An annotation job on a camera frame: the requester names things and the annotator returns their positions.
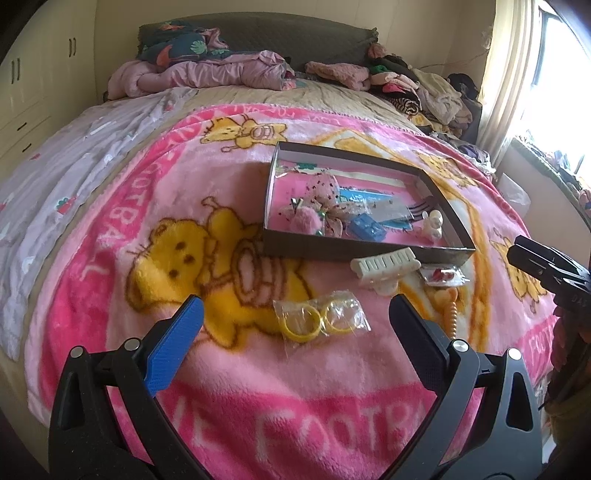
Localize grey bed headboard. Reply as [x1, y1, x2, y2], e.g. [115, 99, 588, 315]
[137, 17, 379, 71]

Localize polka dot bow hair tie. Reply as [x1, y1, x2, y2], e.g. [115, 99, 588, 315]
[281, 178, 348, 237]

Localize pale curtain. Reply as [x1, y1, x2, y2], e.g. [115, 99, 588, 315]
[475, 0, 550, 162]

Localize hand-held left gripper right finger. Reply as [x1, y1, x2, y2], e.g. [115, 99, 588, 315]
[388, 294, 542, 480]

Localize pink pompom hair tie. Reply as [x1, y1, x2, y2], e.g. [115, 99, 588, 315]
[288, 208, 326, 234]

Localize cream wardrobe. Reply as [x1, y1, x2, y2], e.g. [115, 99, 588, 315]
[0, 0, 109, 155]

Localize dark floral pillow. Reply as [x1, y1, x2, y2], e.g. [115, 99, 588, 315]
[139, 25, 232, 64]

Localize pink printed blanket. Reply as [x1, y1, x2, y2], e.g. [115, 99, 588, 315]
[23, 104, 561, 480]

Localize beige quilted bedspread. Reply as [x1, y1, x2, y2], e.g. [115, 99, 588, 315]
[175, 78, 426, 136]

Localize yellow bracelets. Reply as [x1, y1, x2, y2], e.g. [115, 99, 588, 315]
[272, 291, 371, 346]

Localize window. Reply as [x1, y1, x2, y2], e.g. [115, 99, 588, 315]
[531, 0, 591, 158]

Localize red bow clips on card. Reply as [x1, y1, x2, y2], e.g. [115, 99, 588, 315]
[420, 267, 467, 289]

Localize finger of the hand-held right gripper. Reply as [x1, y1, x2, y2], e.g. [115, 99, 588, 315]
[515, 235, 591, 274]
[506, 244, 591, 296]

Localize white plastic bag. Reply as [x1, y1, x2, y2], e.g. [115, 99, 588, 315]
[499, 173, 532, 209]

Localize white printed bed sheet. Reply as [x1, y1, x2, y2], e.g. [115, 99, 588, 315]
[0, 88, 199, 358]

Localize white small figurine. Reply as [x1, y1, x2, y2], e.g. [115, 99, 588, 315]
[422, 210, 445, 241]

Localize earring card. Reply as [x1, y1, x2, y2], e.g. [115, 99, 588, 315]
[365, 196, 416, 227]

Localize person's right hand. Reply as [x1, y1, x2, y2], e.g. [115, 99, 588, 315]
[551, 307, 578, 374]

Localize blue hair clip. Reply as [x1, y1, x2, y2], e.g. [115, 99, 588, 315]
[347, 215, 386, 241]

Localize pink fuzzy garment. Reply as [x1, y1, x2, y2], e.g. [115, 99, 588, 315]
[305, 61, 371, 91]

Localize pile of clothes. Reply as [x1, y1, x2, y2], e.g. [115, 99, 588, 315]
[367, 44, 490, 158]

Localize pink quilt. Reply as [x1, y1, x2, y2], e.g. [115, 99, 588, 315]
[107, 51, 296, 100]

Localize orange spiral hair tie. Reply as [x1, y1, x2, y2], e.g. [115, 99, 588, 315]
[436, 287, 462, 340]

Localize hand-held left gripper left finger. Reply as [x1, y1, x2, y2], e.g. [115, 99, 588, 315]
[48, 295, 205, 480]

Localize dark cardboard box pink inside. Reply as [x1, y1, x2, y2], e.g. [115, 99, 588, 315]
[262, 142, 476, 264]

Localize beige hair claw clip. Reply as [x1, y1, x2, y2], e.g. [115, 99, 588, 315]
[350, 247, 422, 296]

